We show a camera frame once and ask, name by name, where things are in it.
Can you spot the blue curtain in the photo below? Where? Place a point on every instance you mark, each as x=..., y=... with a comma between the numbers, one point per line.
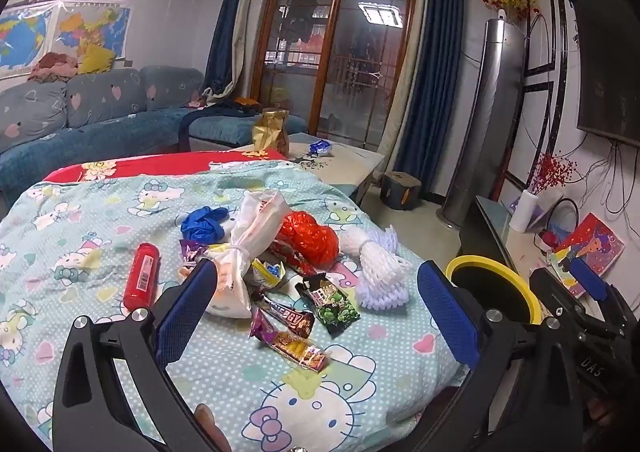
x=225, y=27
x=430, y=82

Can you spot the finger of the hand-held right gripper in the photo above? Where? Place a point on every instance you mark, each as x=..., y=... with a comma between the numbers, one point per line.
x=565, y=299
x=587, y=277

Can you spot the coffee table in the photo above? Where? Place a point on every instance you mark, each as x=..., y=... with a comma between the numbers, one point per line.
x=347, y=163

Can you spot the television stand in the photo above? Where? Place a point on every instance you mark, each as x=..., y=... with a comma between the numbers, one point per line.
x=492, y=229

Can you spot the world map poster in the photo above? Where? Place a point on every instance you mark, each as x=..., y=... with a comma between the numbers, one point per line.
x=22, y=39

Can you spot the purple orange snack wrapper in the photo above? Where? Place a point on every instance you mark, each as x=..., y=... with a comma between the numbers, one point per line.
x=290, y=344

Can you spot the gold paper bag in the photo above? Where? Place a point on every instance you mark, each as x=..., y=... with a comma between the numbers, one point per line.
x=270, y=134

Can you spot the yellow cushion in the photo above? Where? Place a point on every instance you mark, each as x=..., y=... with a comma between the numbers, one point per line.
x=97, y=59

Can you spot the blue foil wrapper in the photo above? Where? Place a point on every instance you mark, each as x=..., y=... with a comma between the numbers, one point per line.
x=320, y=147

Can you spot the red cylindrical can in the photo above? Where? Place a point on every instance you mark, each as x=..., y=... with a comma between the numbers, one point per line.
x=141, y=277

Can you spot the red blanket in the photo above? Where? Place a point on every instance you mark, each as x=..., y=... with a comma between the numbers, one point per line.
x=165, y=163

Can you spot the country map poster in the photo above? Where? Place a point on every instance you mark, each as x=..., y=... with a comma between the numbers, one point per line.
x=90, y=32

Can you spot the black wall television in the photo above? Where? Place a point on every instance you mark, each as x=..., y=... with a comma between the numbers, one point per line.
x=610, y=72

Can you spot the dark purple candy wrapper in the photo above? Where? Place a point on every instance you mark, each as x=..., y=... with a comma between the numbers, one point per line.
x=287, y=317

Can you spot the beige curtain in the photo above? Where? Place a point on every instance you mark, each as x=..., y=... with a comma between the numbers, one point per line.
x=250, y=47
x=407, y=57

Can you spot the white foam net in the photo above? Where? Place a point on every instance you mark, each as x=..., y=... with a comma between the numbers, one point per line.
x=380, y=262

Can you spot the blue grey sofa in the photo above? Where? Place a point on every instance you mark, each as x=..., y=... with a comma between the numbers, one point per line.
x=100, y=99

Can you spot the person's left hand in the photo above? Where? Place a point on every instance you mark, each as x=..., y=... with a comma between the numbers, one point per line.
x=212, y=429

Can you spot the grey tower air conditioner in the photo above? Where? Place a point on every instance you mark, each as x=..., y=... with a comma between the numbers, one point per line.
x=485, y=122

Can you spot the wooden frame glass sliding door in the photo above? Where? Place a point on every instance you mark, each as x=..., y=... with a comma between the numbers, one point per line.
x=345, y=57

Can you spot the scattered seed shells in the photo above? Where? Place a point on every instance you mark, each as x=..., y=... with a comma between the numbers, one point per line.
x=307, y=163

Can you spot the yellow blue wrapper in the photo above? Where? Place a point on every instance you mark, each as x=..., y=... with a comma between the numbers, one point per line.
x=267, y=274

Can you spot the red berry branches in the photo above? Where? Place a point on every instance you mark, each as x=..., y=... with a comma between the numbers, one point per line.
x=552, y=172

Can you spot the small purple wrapper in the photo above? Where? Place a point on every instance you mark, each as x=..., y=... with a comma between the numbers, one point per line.
x=192, y=252

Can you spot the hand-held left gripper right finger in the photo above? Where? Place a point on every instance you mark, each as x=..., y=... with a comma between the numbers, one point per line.
x=447, y=314

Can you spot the yellow rim trash bin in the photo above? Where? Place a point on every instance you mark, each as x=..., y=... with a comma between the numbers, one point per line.
x=505, y=267

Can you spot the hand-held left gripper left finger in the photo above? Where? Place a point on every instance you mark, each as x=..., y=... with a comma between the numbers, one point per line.
x=187, y=304

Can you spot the black green snack packet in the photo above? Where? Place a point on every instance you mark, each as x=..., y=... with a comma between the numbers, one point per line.
x=330, y=307

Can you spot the pink clothes pile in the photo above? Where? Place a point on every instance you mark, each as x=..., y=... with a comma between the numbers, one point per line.
x=52, y=66

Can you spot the white plastic bag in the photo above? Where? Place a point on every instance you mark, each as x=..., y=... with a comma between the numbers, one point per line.
x=250, y=237

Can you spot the dark storage stool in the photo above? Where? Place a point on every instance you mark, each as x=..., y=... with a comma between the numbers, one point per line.
x=400, y=192

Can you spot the white ribbed vase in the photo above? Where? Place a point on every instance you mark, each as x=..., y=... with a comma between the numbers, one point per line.
x=522, y=212

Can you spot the light blue printed blanket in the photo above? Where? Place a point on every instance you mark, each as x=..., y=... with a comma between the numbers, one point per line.
x=100, y=212

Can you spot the small red ornament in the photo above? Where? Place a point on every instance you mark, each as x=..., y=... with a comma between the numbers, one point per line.
x=550, y=238

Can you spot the red plastic bag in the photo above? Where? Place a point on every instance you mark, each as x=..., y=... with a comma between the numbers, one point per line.
x=307, y=234

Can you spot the colourful figure painting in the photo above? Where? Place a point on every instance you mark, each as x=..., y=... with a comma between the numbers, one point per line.
x=592, y=239

